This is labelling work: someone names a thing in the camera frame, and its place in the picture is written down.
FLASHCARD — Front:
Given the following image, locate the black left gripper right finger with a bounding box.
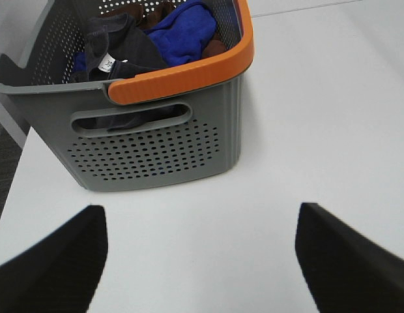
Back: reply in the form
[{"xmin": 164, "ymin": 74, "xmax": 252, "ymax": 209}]
[{"xmin": 295, "ymin": 203, "xmax": 404, "ymax": 312}]

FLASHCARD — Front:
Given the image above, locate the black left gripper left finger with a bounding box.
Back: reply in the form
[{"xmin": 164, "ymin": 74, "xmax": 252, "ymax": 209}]
[{"xmin": 0, "ymin": 205, "xmax": 108, "ymax": 312}]

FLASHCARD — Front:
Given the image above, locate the dark navy towel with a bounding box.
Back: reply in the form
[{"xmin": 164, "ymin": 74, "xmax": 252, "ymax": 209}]
[{"xmin": 0, "ymin": 12, "xmax": 182, "ymax": 137}]

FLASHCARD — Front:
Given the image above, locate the blue towel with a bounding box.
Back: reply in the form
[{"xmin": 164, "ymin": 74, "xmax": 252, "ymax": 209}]
[{"xmin": 73, "ymin": 1, "xmax": 226, "ymax": 82}]

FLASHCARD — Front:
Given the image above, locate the brown towel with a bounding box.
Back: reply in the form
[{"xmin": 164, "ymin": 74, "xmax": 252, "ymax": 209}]
[{"xmin": 100, "ymin": 1, "xmax": 227, "ymax": 67}]

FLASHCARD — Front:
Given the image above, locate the grey basket with orange rim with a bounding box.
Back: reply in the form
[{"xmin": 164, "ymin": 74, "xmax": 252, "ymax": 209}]
[{"xmin": 0, "ymin": 1, "xmax": 254, "ymax": 192}]

